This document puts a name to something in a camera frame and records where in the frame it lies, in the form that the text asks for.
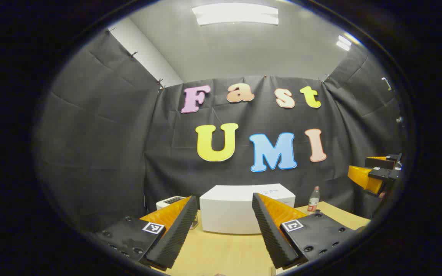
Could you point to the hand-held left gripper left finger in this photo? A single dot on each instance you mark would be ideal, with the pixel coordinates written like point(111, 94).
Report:
point(175, 237)

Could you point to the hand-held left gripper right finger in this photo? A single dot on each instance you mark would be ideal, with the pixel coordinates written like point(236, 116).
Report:
point(272, 237)

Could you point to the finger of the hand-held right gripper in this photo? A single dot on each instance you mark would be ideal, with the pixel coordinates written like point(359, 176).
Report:
point(382, 161)
point(365, 177)

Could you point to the white microwave oven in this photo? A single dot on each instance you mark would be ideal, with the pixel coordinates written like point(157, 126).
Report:
point(228, 211)

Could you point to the white toaster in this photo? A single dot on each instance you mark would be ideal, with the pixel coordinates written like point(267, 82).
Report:
point(169, 201)

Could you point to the red label plastic bottle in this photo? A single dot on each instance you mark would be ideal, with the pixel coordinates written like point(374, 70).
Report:
point(313, 199)

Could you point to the small ceiling light panel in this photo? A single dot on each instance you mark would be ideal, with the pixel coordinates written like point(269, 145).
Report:
point(343, 43)

